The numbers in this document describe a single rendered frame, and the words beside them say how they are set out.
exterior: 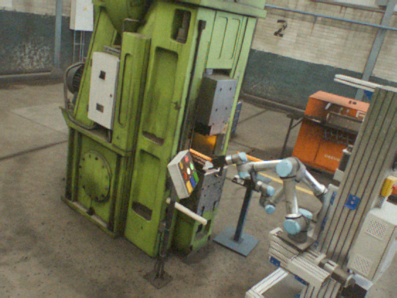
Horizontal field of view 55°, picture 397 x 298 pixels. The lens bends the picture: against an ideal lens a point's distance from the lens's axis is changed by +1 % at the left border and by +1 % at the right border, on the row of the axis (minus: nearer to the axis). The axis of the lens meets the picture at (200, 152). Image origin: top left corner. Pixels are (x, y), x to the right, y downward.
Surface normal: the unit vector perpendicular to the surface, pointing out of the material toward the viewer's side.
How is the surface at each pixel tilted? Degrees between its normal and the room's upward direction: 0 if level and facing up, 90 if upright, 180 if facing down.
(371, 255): 90
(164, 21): 89
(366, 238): 90
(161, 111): 89
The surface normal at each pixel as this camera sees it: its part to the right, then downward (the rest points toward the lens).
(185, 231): -0.61, 0.17
